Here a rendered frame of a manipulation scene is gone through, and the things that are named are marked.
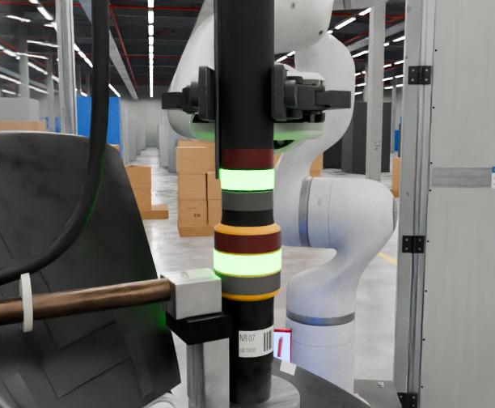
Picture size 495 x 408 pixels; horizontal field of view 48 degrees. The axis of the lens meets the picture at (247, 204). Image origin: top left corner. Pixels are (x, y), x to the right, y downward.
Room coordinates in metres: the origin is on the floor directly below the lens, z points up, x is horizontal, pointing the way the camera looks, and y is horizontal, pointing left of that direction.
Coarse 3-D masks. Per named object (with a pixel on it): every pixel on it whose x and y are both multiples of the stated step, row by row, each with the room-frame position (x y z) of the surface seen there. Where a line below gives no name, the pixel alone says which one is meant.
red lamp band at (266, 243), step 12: (216, 240) 0.34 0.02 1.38; (228, 240) 0.34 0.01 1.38; (240, 240) 0.33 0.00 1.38; (252, 240) 0.33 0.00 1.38; (264, 240) 0.33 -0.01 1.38; (276, 240) 0.34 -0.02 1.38; (228, 252) 0.34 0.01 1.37; (240, 252) 0.33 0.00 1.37; (252, 252) 0.33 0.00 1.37; (264, 252) 0.33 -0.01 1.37
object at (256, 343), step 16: (224, 304) 0.34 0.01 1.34; (240, 304) 0.34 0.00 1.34; (256, 304) 0.34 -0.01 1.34; (272, 304) 0.35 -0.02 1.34; (240, 320) 0.34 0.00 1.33; (256, 320) 0.34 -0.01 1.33; (272, 320) 0.35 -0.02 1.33; (240, 336) 0.34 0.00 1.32; (256, 336) 0.34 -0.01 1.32; (272, 336) 0.35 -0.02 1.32; (240, 352) 0.34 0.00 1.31; (256, 352) 0.34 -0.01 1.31; (272, 352) 0.35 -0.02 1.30; (240, 368) 0.34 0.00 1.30; (256, 368) 0.34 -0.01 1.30; (240, 384) 0.34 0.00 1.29; (256, 384) 0.34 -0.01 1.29; (240, 400) 0.34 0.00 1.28; (256, 400) 0.34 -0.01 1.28
